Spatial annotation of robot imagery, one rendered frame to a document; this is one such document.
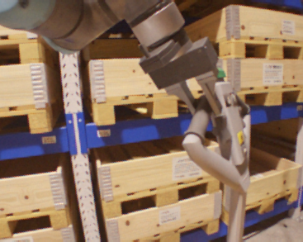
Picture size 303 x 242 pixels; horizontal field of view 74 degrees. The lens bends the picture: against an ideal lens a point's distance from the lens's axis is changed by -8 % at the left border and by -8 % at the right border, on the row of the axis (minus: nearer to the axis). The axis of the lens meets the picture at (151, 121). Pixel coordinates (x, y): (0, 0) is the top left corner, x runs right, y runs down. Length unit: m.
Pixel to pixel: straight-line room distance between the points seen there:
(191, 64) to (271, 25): 1.41
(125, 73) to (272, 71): 1.08
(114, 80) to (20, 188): 0.75
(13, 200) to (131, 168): 0.66
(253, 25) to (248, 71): 0.31
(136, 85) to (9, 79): 0.63
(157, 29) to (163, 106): 0.91
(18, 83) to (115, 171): 0.67
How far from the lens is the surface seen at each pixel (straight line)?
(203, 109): 0.45
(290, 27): 1.94
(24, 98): 1.18
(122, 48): 2.49
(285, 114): 2.00
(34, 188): 1.29
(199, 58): 0.40
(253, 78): 1.63
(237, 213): 0.63
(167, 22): 0.39
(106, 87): 1.17
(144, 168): 1.29
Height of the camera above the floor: 1.41
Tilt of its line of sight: 11 degrees down
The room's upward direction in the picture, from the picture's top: 3 degrees counter-clockwise
